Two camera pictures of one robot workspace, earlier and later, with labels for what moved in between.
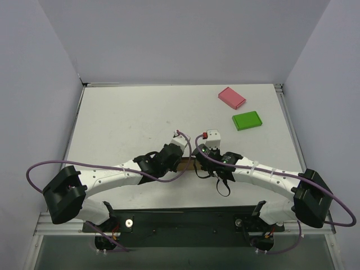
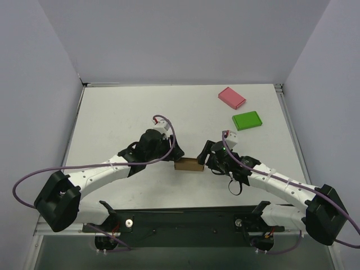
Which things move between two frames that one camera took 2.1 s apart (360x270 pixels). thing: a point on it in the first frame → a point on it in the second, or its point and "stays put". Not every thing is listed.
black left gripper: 174,153 → 172,149
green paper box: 246,120 stays put
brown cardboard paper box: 187,163 stays put
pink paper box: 232,98 stays put
